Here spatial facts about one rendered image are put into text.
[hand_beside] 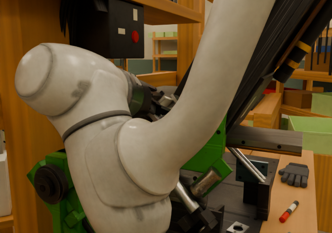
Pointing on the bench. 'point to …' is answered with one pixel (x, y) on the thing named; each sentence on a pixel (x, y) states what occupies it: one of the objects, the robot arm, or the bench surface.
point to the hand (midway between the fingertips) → (170, 107)
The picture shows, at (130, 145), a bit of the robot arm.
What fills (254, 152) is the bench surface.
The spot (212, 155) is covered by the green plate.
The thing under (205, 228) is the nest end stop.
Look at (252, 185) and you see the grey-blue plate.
